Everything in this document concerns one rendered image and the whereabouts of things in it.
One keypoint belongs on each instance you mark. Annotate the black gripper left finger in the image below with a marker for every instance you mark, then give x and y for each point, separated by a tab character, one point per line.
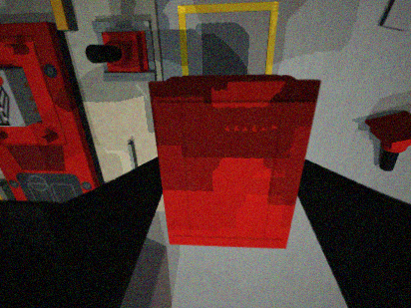
94	240

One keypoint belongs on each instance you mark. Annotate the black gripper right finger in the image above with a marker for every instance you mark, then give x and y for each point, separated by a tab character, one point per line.
365	236

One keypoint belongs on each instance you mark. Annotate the yellow rectangular outline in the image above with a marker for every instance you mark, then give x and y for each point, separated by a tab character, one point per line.
233	7

